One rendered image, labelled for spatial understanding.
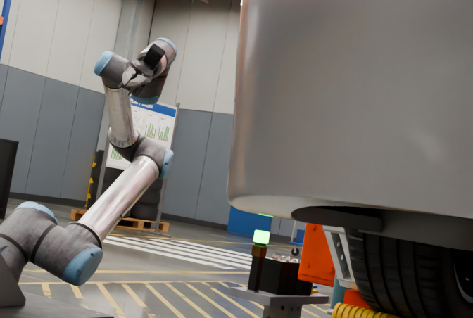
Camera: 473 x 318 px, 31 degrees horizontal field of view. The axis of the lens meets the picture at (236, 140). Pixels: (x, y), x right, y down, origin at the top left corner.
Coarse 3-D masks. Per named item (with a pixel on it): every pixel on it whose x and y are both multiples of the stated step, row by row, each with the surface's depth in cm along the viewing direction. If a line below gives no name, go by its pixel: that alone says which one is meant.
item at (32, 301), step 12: (36, 300) 292; (48, 300) 296; (0, 312) 259; (12, 312) 262; (24, 312) 266; (36, 312) 269; (48, 312) 273; (60, 312) 276; (72, 312) 280; (84, 312) 284; (96, 312) 288
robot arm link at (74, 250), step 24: (144, 144) 328; (144, 168) 319; (168, 168) 332; (120, 192) 307; (96, 216) 295; (120, 216) 304; (48, 240) 281; (72, 240) 282; (96, 240) 288; (48, 264) 280; (72, 264) 278; (96, 264) 288
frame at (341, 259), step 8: (328, 232) 210; (336, 232) 208; (344, 232) 207; (328, 240) 212; (336, 240) 213; (344, 240) 209; (336, 248) 214; (344, 248) 211; (336, 256) 214; (344, 256) 218; (336, 264) 216; (344, 264) 218; (336, 272) 218; (344, 272) 219; (352, 272) 215; (344, 280) 218; (352, 280) 217
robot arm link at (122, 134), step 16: (96, 64) 280; (112, 64) 279; (112, 80) 281; (112, 96) 292; (128, 96) 298; (112, 112) 303; (128, 112) 306; (112, 128) 317; (128, 128) 316; (112, 144) 326; (128, 144) 325; (128, 160) 332
